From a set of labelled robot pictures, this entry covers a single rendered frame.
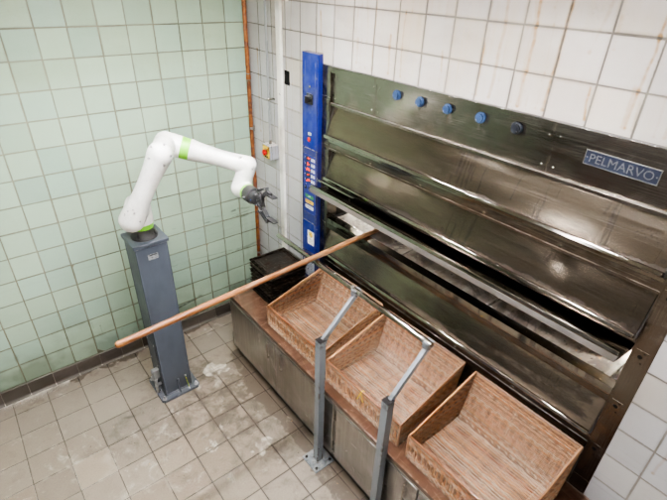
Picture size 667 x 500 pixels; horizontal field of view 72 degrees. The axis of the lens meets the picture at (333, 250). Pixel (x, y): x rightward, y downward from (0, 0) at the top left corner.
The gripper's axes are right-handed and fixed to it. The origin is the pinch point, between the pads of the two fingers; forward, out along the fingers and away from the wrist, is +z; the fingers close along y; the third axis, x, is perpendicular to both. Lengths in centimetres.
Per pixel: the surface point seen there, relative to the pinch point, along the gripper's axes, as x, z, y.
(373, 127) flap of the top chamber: -57, 9, -36
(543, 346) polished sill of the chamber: -56, 125, 31
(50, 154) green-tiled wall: 77, -116, -10
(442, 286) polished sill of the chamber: -56, 69, 31
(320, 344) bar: 5, 46, 54
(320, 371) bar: 4, 46, 73
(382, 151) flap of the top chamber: -54, 20, -27
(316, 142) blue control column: -52, -35, -17
